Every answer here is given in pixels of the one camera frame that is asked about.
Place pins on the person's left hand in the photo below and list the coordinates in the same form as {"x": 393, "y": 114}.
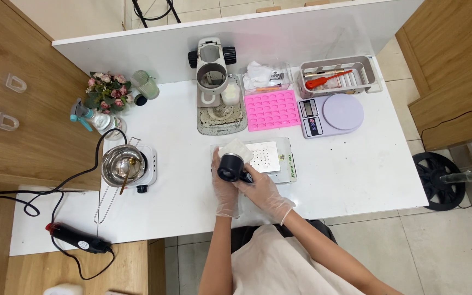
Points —
{"x": 225, "y": 196}

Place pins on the person's right hand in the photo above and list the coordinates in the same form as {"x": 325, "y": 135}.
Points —
{"x": 265, "y": 194}

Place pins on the person's right fingers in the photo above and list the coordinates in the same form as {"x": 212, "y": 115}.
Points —
{"x": 247, "y": 187}

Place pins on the person's left fingers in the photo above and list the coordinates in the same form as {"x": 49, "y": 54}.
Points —
{"x": 215, "y": 162}

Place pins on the black round magnifier loupe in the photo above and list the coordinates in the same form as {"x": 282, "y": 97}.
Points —
{"x": 230, "y": 167}

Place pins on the white wiping tissue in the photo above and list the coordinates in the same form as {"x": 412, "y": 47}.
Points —
{"x": 240, "y": 148}

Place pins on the white heating plate device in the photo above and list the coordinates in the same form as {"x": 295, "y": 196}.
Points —
{"x": 279, "y": 162}

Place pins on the white electric mini stove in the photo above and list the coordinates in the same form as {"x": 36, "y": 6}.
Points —
{"x": 150, "y": 166}

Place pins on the small white jar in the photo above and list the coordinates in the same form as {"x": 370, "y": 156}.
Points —
{"x": 231, "y": 95}

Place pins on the pink silicone mould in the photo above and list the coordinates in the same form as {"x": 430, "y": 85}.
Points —
{"x": 272, "y": 109}

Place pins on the person's beige apron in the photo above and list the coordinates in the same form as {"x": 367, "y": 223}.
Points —
{"x": 277, "y": 266}

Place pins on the white microscope stand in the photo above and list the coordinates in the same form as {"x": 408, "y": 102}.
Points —
{"x": 212, "y": 78}

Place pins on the gold spoon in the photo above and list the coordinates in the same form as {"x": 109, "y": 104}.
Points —
{"x": 128, "y": 172}

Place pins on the orange stick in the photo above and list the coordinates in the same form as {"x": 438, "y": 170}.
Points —
{"x": 268, "y": 88}

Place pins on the clear plastic box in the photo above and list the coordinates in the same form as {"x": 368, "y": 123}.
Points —
{"x": 266, "y": 80}

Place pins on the small black round cap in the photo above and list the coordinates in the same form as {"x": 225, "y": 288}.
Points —
{"x": 140, "y": 100}

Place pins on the steel bowl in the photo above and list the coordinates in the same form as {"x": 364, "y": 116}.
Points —
{"x": 117, "y": 166}

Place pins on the crumpled white tissue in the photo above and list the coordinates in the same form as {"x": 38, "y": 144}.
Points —
{"x": 258, "y": 73}

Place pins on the green ribbed glass cup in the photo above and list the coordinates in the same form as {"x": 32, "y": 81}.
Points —
{"x": 146, "y": 85}

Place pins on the lavender digital kitchen scale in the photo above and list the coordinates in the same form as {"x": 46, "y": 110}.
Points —
{"x": 334, "y": 112}

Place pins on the clear spray bottle teal trigger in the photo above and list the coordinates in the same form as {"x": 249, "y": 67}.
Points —
{"x": 100, "y": 119}

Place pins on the pink flower bouquet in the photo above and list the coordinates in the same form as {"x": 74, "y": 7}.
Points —
{"x": 109, "y": 92}

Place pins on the gold pen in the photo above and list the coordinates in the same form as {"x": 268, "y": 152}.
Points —
{"x": 322, "y": 73}

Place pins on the white desk partition panel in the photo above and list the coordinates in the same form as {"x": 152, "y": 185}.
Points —
{"x": 285, "y": 37}

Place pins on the black heat gun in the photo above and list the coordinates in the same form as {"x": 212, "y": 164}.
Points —
{"x": 78, "y": 239}

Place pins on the black chair legs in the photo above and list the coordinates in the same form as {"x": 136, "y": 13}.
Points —
{"x": 154, "y": 12}

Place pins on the grey plastic basket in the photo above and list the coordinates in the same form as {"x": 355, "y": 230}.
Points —
{"x": 363, "y": 73}

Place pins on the black fan base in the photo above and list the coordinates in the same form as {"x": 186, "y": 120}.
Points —
{"x": 432, "y": 176}

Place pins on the white object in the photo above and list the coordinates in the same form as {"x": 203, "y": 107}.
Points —
{"x": 63, "y": 289}

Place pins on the fan pole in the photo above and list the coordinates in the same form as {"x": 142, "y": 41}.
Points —
{"x": 465, "y": 176}

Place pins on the clear wall hook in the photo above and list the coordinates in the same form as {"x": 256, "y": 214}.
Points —
{"x": 16, "y": 83}
{"x": 7, "y": 122}

